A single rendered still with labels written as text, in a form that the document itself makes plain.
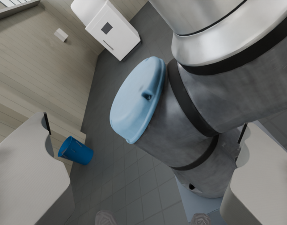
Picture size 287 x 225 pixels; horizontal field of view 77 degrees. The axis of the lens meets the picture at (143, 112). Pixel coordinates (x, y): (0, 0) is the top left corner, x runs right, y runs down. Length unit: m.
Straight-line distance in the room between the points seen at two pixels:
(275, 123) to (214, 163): 1.18
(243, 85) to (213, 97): 0.03
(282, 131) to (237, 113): 1.23
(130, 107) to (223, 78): 0.10
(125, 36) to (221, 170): 4.14
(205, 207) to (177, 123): 0.20
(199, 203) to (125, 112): 0.23
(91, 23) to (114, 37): 0.53
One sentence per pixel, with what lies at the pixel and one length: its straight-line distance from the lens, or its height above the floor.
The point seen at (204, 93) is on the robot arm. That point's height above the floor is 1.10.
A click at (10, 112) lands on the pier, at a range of 3.26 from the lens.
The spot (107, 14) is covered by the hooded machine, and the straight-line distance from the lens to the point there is 4.27.
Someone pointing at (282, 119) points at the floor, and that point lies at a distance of 1.47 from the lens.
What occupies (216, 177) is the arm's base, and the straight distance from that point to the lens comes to 0.32.
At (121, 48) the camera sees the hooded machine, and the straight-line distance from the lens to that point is 4.42.
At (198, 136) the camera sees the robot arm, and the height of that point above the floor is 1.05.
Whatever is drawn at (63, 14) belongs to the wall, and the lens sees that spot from 7.73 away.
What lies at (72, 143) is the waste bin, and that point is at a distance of 2.79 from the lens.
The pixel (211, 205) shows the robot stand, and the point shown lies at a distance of 0.37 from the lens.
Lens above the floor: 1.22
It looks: 30 degrees down
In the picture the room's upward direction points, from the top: 52 degrees counter-clockwise
